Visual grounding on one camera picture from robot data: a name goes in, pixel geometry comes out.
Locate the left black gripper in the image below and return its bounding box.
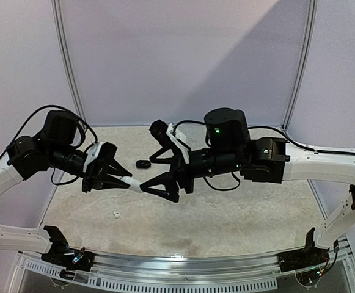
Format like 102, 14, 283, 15
49, 140, 132, 192

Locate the black earbud charging case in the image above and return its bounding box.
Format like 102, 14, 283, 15
135, 160, 152, 170

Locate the white earbud charging case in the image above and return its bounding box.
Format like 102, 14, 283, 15
120, 176, 143, 193

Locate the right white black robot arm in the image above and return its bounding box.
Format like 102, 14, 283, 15
140, 107, 355, 266

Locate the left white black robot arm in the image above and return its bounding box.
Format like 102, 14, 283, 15
0, 106, 142, 265

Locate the white earbud lower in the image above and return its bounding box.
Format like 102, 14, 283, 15
113, 211, 120, 219

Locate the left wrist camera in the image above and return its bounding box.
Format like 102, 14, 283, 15
82, 142, 117, 181

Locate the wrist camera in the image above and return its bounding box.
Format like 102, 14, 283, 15
149, 120, 190, 164
82, 142, 117, 181

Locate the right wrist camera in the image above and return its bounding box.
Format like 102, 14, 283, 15
149, 120, 190, 164

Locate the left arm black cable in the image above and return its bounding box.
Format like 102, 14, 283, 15
0, 104, 100, 186

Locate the aluminium front rail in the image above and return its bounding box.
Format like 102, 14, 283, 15
17, 236, 355, 291

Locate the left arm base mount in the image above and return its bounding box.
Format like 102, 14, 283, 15
41, 225, 95, 272

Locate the left aluminium frame post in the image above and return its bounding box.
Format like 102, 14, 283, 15
51, 0, 86, 120

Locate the aluminium frame post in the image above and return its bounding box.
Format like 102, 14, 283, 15
281, 0, 317, 131
51, 0, 86, 120

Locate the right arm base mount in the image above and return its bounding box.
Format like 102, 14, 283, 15
276, 227, 340, 272

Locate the right aluminium frame post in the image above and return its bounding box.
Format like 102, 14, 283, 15
281, 0, 317, 131

